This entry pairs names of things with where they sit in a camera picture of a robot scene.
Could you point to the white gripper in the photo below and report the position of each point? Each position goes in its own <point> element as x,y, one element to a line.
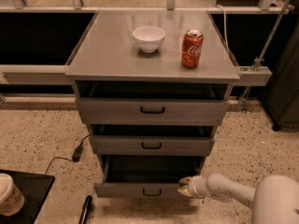
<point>195,187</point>

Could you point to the grey bottom drawer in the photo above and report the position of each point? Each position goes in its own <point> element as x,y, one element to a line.
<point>146,176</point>

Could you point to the grey drawer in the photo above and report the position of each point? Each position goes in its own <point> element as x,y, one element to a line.
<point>146,176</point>
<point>151,112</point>
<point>151,145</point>

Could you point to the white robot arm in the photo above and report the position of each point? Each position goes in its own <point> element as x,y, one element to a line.
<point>274,201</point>

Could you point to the grey middle drawer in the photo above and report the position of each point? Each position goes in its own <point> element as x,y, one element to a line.
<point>151,145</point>

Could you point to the grey drawer cabinet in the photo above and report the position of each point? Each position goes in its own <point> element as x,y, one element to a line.
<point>109,64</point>

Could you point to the grey top drawer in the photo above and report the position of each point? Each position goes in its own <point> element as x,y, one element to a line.
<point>151,112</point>

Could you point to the black marker pen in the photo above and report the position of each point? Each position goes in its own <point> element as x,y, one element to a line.
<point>86,207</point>

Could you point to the dark cabinet at right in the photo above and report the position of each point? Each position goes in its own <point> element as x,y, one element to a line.
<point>281,95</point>

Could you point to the orange soda can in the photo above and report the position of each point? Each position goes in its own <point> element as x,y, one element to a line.
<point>191,48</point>

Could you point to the white bowl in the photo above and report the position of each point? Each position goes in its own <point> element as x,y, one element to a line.
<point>149,38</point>

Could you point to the white paper coffee cup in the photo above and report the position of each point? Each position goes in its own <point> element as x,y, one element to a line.
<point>11,198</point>

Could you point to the black power adapter with cable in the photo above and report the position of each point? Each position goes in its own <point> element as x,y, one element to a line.
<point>75,156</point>

